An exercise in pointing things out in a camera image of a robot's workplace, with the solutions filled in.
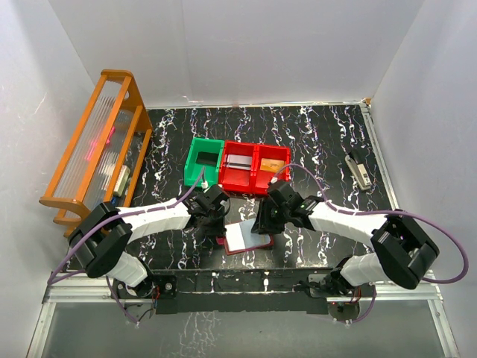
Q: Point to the red bin right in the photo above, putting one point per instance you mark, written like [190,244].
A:
[261,179]

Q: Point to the black grey stapler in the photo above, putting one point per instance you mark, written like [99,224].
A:
[356,165]

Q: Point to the red bin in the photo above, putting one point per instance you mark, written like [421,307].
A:
[236,180]
[261,179]

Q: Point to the orange card in bin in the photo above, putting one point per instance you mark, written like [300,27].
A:
[271,165]

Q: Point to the grey striped card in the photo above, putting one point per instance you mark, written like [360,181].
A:
[237,161]

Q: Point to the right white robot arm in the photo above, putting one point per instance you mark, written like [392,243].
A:
[402,251]

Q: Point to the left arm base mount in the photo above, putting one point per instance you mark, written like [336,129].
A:
[156,290]

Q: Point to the red leather card holder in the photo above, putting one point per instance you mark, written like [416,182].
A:
[239,238]

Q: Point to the green plastic bin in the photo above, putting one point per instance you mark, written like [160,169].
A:
[204,156]

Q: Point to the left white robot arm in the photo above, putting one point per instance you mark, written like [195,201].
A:
[99,242]

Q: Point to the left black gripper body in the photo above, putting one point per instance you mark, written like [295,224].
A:
[213,224]

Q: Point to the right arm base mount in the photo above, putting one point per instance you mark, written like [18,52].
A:
[331,285]

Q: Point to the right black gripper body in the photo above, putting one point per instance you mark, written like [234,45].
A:
[267,222]

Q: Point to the red bin left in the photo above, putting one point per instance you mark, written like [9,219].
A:
[236,180]

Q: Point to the orange wooden rack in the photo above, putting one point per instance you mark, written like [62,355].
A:
[114,130]

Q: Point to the beige box in rack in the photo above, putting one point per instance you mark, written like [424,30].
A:
[121,181]

